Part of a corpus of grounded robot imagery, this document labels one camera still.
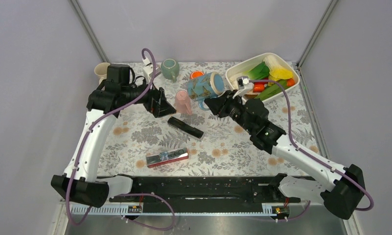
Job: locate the orange toy carrot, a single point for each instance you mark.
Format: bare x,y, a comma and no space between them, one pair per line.
261,86

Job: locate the light pink mug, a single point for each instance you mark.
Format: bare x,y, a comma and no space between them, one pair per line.
183,103

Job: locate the white plastic basin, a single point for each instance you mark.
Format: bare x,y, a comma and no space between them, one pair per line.
249,64

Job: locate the green ceramic mug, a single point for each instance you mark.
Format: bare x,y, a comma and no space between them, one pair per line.
170,69

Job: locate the silver red stapler box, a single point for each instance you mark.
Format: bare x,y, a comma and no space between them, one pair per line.
167,157

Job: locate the cream ceramic mug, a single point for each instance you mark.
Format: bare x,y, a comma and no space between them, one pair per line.
100,71

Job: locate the yellow toy cabbage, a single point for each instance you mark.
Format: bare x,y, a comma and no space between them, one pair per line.
276,70

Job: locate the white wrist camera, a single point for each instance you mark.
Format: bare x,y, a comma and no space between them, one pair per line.
147,69
244,86

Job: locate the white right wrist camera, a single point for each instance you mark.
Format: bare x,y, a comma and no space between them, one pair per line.
244,86

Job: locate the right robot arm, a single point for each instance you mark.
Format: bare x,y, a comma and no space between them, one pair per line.
340,189

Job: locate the floral tablecloth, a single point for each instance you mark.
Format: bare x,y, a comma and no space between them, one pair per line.
225,149

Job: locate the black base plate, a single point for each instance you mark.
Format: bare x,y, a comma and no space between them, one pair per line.
203,194

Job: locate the black rectangular box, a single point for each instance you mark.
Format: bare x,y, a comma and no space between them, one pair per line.
185,128

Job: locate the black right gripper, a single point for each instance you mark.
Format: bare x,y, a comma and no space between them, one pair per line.
219,105

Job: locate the large orange mug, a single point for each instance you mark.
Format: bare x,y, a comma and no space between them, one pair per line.
196,74

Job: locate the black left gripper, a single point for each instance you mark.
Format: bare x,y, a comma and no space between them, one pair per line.
157,103

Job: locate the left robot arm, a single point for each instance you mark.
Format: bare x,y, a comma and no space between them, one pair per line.
79,183

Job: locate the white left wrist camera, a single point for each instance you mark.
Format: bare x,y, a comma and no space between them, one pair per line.
147,69

